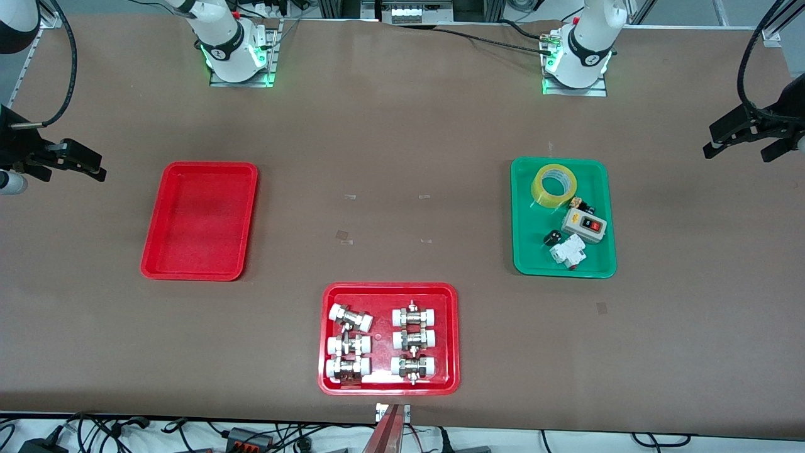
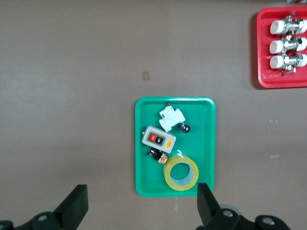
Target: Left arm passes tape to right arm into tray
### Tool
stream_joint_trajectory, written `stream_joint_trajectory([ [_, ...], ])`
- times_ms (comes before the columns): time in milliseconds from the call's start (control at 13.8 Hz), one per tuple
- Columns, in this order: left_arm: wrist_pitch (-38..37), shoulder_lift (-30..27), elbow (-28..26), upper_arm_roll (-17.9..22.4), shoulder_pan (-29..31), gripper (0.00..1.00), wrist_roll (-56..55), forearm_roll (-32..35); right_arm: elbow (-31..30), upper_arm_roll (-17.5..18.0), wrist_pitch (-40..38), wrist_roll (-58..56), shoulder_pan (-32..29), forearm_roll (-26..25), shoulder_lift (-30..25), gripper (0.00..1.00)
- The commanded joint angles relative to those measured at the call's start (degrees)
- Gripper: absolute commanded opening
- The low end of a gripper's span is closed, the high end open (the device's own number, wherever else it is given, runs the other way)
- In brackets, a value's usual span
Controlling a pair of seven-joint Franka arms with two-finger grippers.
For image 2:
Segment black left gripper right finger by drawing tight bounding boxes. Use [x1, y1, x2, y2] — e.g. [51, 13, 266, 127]
[196, 182, 291, 230]

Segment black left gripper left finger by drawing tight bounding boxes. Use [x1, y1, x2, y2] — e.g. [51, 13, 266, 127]
[0, 184, 89, 230]

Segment yellow packing tape roll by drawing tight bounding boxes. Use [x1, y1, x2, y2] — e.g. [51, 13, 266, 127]
[163, 153, 200, 192]

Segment green plastic tray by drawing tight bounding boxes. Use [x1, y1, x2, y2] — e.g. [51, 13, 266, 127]
[135, 96, 216, 198]

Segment red plastic tray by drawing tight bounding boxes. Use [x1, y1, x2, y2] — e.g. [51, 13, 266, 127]
[256, 6, 307, 89]

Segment small brass black connector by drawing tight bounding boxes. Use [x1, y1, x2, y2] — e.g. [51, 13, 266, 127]
[147, 147, 169, 166]

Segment white circuit breaker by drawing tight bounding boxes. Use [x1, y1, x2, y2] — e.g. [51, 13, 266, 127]
[158, 103, 187, 132]

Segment white capped metal valve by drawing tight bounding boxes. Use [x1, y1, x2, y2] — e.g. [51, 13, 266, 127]
[269, 54, 307, 75]
[269, 35, 307, 55]
[270, 11, 307, 36]

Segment grey on-off switch box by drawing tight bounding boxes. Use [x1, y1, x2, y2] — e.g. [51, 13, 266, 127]
[141, 126, 177, 154]

